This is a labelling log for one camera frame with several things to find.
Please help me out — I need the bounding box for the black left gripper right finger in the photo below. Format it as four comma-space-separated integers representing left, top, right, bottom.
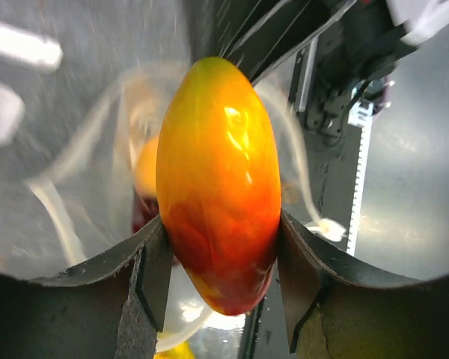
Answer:
278, 213, 449, 358

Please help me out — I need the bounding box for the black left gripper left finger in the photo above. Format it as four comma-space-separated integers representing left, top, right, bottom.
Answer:
0, 218, 172, 358

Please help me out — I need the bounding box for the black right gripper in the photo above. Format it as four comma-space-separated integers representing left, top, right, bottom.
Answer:
209, 0, 418, 146

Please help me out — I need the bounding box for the clear dotted zip top bag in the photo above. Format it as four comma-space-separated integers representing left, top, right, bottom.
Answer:
25, 59, 348, 352

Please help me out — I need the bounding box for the red yellow mango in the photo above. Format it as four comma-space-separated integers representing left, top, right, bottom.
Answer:
156, 57, 281, 316

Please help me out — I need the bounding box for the purple grape bunch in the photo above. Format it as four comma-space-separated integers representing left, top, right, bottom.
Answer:
132, 194, 159, 233

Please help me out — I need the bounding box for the orange peach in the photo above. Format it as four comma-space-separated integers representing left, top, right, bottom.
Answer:
134, 135, 159, 198

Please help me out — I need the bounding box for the yellow banana bunch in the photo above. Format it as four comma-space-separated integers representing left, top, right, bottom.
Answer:
153, 341, 195, 359

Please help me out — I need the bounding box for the grey slotted cable duct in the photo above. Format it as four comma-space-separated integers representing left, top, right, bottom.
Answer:
346, 100, 373, 256

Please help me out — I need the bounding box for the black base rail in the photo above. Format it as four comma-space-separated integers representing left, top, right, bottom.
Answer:
238, 125, 362, 358

